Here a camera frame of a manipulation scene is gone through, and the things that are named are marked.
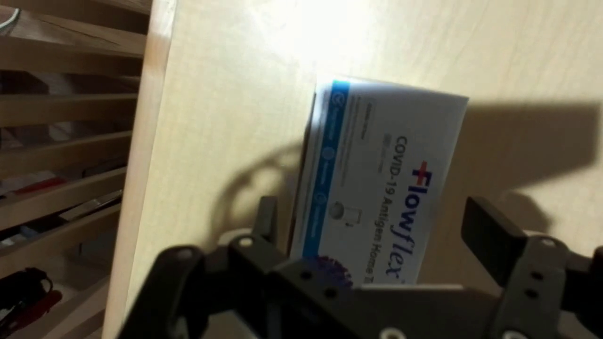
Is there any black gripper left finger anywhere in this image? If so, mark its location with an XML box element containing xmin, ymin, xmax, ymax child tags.
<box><xmin>252</xmin><ymin>195</ymin><xmax>277</xmax><ymax>244</ymax></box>

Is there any near wooden chair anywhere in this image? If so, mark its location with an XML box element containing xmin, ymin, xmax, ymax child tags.
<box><xmin>0</xmin><ymin>0</ymin><xmax>152</xmax><ymax>339</ymax></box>

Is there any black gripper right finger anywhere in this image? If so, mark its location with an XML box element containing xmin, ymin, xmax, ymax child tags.
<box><xmin>459</xmin><ymin>195</ymin><xmax>571</xmax><ymax>297</ymax></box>

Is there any wooden table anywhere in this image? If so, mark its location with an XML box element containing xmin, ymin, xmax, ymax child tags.
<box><xmin>105</xmin><ymin>0</ymin><xmax>603</xmax><ymax>333</ymax></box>

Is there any orange handled clamp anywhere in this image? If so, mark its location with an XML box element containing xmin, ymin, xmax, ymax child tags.
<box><xmin>0</xmin><ymin>267</ymin><xmax>62</xmax><ymax>339</ymax></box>

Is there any white test box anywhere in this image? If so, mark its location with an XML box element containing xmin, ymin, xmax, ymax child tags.
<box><xmin>290</xmin><ymin>77</ymin><xmax>467</xmax><ymax>286</ymax></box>

